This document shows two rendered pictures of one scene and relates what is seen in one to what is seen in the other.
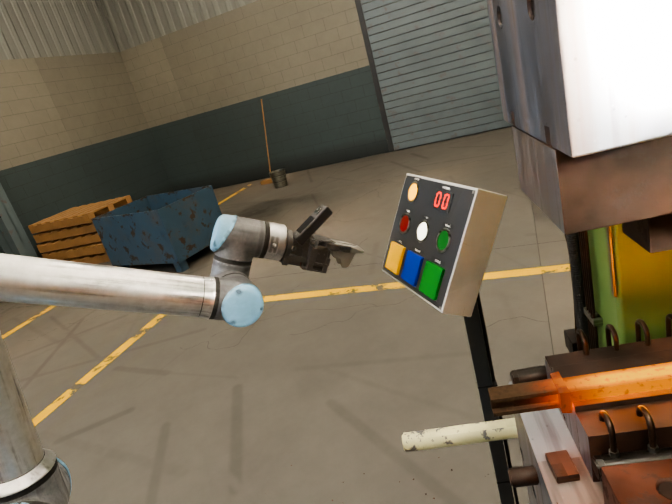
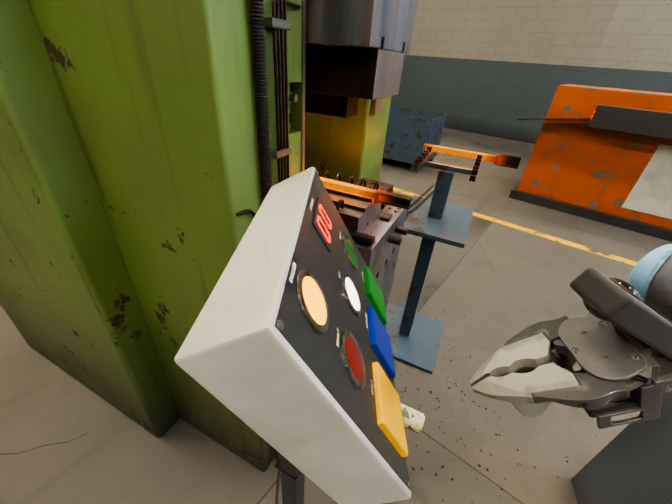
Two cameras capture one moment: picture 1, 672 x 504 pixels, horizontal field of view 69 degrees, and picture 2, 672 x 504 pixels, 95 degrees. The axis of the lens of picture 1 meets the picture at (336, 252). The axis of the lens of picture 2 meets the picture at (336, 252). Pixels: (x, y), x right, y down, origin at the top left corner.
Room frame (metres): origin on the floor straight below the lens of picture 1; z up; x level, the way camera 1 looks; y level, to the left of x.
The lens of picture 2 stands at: (1.43, -0.18, 1.35)
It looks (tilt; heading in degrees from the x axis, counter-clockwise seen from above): 32 degrees down; 192
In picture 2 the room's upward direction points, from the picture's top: 4 degrees clockwise
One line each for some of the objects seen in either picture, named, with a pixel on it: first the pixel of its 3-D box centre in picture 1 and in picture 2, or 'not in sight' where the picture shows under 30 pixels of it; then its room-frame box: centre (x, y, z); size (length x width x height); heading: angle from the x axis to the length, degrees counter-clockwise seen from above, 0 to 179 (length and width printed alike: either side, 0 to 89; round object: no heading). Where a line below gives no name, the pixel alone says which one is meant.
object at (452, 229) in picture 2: not in sight; (434, 217); (0.08, -0.02, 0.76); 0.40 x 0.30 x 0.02; 169
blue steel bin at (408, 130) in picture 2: not in sight; (395, 136); (-3.66, -0.48, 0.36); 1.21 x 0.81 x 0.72; 72
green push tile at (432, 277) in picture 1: (433, 280); (372, 295); (1.02, -0.20, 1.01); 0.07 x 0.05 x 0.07; 13
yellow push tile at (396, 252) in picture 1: (396, 258); (385, 408); (1.22, -0.15, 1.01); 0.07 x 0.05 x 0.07; 13
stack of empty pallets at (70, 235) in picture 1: (90, 232); not in sight; (7.07, 3.33, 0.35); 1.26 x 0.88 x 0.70; 66
